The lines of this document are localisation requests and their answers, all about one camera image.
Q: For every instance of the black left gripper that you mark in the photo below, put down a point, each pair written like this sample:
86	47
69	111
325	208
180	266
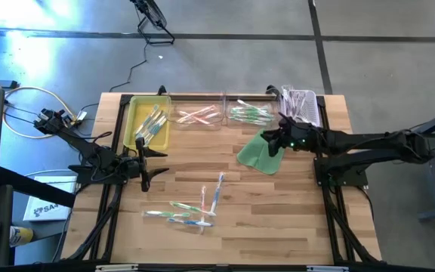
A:
143	166

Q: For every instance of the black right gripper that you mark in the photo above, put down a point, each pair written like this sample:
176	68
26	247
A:
297	138

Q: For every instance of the blue toothbrush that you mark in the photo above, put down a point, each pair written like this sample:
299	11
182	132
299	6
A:
158	130
150	124
153	127
191	222
217	192
147	119

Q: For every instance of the orange yellow toothbrush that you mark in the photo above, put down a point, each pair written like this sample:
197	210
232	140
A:
196	113

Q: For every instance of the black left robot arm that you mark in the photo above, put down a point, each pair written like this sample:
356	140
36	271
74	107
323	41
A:
85	147

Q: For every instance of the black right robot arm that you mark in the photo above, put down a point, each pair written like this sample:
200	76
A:
372	143

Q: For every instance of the clear plastic bin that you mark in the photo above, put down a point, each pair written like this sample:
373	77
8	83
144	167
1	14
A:
251	126
202	127

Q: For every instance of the green cloth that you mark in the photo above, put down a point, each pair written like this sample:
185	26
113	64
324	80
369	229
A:
255	158

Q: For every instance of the black table clamp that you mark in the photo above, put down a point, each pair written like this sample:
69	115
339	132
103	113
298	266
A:
161	90
272	90

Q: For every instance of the white perforated basket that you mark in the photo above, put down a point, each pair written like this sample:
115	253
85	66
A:
312	104

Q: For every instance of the yellow plastic bin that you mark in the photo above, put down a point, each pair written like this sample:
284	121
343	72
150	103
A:
134	109

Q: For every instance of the white label strip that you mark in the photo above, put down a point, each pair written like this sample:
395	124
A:
117	268
327	269

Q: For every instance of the white printed box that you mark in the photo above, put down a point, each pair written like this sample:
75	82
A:
47	204

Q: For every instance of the black side table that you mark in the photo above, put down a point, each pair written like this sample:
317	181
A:
32	187

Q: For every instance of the black floor fan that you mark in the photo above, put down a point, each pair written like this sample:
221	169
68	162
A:
153	15

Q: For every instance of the yellow white can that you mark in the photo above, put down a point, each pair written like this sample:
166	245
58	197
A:
21	236

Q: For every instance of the grey metal table frame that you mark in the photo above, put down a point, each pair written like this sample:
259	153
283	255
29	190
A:
429	177

